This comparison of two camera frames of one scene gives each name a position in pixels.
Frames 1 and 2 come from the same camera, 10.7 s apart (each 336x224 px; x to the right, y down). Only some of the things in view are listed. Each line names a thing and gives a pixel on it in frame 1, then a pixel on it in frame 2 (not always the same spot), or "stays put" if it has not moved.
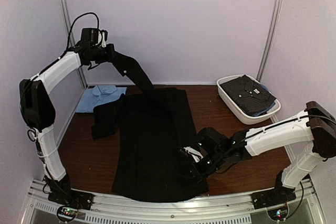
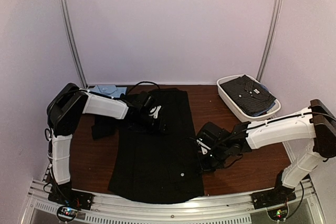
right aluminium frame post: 272,26 stays put
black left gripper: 111,54 -> 159,127
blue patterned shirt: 263,113 stays put
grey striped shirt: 248,94 stays put
